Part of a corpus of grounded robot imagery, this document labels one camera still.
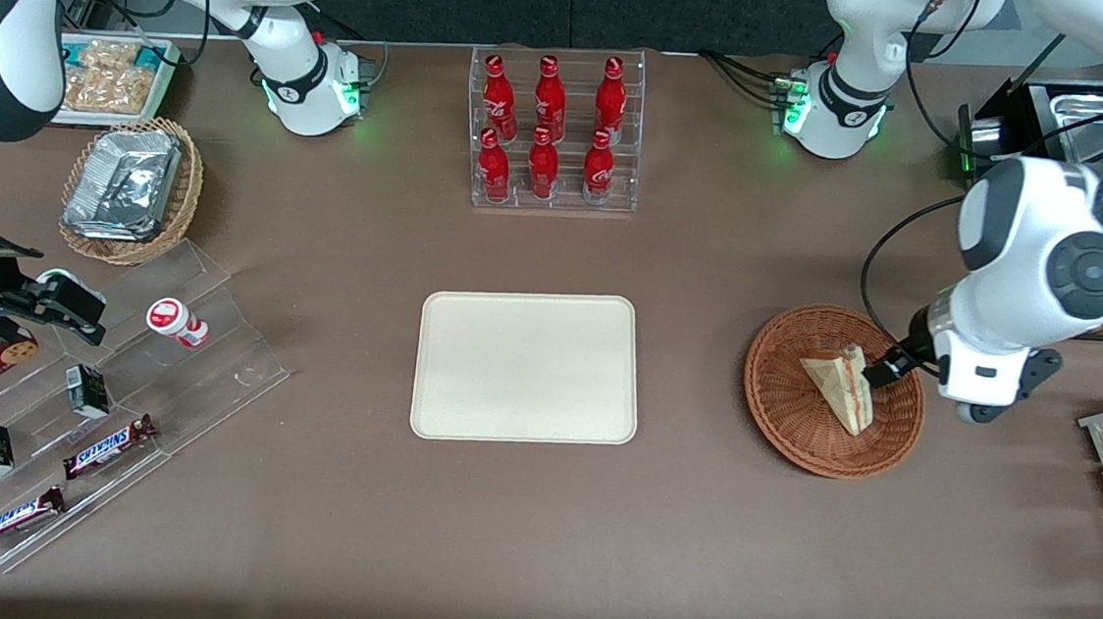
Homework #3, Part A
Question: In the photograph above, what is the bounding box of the clear acrylic bottle rack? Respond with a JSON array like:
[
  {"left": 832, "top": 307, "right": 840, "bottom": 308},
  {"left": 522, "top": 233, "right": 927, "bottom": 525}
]
[{"left": 458, "top": 35, "right": 652, "bottom": 222}]

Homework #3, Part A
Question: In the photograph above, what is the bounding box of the white snack tray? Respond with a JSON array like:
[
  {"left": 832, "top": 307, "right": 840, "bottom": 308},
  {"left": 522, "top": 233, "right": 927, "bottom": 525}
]
[{"left": 52, "top": 28, "right": 184, "bottom": 135}]

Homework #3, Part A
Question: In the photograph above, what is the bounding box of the brown Snickers bar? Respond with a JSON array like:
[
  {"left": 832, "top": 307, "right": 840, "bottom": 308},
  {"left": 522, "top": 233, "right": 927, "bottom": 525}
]
[
  {"left": 0, "top": 481, "right": 70, "bottom": 561},
  {"left": 60, "top": 407, "right": 161, "bottom": 488}
]

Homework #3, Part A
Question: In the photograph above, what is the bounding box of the silver foil packet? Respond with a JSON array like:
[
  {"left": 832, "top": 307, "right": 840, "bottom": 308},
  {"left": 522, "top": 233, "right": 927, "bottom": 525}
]
[{"left": 61, "top": 121, "right": 185, "bottom": 246}]

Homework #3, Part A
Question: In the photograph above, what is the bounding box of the red white yoghurt bottle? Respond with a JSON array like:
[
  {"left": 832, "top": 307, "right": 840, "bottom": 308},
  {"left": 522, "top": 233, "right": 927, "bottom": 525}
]
[{"left": 143, "top": 295, "right": 214, "bottom": 351}]

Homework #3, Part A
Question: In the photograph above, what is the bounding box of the black base cable bundle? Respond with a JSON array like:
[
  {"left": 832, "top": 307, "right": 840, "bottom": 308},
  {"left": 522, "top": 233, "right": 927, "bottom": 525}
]
[{"left": 694, "top": 48, "right": 793, "bottom": 109}]

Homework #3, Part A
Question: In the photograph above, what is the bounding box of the black metal appliance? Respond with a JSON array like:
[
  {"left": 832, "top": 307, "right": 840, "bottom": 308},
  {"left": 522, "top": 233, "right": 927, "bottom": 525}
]
[{"left": 951, "top": 70, "right": 1103, "bottom": 198}]

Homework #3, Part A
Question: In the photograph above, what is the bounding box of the brown round wicker basket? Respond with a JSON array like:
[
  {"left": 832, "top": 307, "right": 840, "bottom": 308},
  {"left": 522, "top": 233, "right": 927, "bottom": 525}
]
[{"left": 736, "top": 298, "right": 934, "bottom": 486}]

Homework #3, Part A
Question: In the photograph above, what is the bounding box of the red cola bottle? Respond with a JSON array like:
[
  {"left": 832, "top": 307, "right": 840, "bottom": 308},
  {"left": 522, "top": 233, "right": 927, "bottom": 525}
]
[
  {"left": 478, "top": 52, "right": 523, "bottom": 142},
  {"left": 591, "top": 54, "right": 631, "bottom": 147},
  {"left": 524, "top": 126, "right": 563, "bottom": 202},
  {"left": 580, "top": 128, "right": 618, "bottom": 206},
  {"left": 530, "top": 54, "right": 571, "bottom": 144},
  {"left": 474, "top": 126, "right": 516, "bottom": 205}
]

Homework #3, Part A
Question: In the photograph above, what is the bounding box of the green white yoghurt bottle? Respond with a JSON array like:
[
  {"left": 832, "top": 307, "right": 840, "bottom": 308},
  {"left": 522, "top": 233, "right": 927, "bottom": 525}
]
[{"left": 32, "top": 265, "right": 111, "bottom": 307}]

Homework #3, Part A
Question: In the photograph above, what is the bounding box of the light tan wicker basket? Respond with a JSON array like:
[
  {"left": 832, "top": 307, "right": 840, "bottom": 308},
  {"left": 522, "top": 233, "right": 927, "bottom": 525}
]
[{"left": 55, "top": 109, "right": 210, "bottom": 273}]

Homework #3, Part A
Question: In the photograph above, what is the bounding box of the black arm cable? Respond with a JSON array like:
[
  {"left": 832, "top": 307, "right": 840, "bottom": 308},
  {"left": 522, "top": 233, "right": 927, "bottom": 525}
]
[{"left": 854, "top": 184, "right": 968, "bottom": 354}]

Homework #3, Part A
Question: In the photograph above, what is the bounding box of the cream plastic tray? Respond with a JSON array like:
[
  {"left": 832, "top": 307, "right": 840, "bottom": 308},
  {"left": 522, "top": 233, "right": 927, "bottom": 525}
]
[{"left": 408, "top": 280, "right": 649, "bottom": 457}]

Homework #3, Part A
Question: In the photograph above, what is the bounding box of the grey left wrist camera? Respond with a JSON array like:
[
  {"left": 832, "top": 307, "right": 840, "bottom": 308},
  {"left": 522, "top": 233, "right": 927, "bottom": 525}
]
[{"left": 954, "top": 339, "right": 1066, "bottom": 432}]

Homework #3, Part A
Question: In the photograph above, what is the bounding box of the triangular sandwich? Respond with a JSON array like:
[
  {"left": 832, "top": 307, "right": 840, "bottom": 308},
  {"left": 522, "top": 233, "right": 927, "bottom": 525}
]
[{"left": 794, "top": 339, "right": 880, "bottom": 439}]

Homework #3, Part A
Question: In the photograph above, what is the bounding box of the clear acrylic stepped stand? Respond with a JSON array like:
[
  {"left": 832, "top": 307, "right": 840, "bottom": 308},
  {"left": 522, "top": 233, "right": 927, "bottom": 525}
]
[{"left": 0, "top": 225, "right": 302, "bottom": 596}]

